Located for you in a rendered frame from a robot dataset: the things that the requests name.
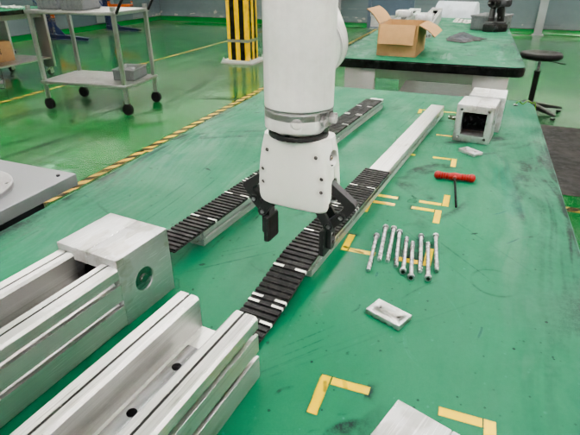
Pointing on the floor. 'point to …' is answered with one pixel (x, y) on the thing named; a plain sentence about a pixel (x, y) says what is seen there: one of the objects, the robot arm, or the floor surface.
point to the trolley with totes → (125, 77)
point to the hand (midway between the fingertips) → (298, 236)
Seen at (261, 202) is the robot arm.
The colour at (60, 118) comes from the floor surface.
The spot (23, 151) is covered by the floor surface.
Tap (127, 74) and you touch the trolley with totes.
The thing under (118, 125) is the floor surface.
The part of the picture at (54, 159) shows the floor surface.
